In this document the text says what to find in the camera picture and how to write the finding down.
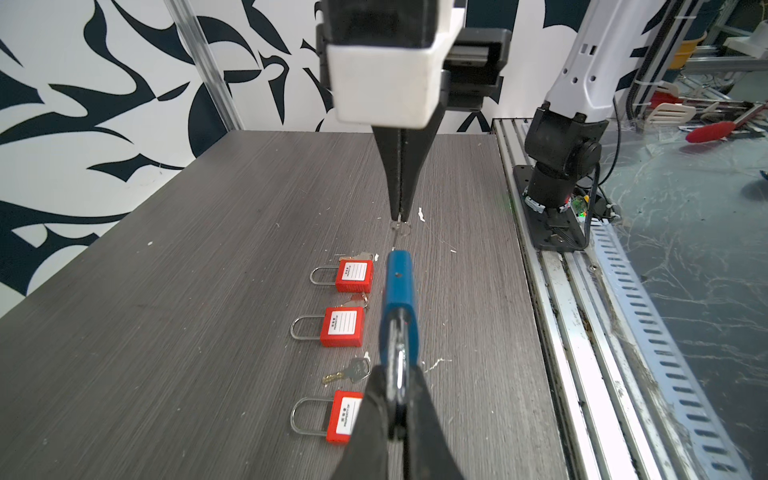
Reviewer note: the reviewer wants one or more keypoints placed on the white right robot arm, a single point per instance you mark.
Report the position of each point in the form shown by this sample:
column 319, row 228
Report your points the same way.
column 574, row 96

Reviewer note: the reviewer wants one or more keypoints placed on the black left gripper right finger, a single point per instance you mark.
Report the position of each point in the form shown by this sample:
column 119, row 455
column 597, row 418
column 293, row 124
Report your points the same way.
column 426, row 452

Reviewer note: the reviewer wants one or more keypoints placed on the silver key with ring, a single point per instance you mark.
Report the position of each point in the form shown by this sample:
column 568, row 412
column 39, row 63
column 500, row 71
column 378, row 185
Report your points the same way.
column 401, row 229

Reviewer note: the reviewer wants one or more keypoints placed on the blue padlock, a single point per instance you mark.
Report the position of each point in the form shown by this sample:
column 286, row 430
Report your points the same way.
column 398, row 334

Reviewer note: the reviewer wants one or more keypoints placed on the white slotted cable duct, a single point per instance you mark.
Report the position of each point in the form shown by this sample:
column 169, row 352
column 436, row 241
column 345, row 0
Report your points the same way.
column 695, row 437

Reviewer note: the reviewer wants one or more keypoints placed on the brass key near padlocks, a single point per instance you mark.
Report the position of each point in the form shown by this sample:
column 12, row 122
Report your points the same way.
column 357, row 369

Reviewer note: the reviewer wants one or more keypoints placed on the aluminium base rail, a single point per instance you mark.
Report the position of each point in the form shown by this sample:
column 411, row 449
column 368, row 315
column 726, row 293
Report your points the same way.
column 608, row 431

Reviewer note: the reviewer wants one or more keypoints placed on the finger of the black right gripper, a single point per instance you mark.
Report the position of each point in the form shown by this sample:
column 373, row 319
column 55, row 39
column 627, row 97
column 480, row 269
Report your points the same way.
column 389, row 142
column 415, row 147

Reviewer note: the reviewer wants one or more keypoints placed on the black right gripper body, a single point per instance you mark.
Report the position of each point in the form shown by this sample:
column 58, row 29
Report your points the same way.
column 474, row 63

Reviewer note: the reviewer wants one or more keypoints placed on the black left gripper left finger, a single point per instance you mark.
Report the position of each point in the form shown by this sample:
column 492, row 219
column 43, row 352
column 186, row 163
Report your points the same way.
column 366, row 454

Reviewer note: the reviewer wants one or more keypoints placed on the red padlock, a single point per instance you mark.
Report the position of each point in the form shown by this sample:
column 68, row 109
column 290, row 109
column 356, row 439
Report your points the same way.
column 349, row 276
column 342, row 327
column 345, row 406

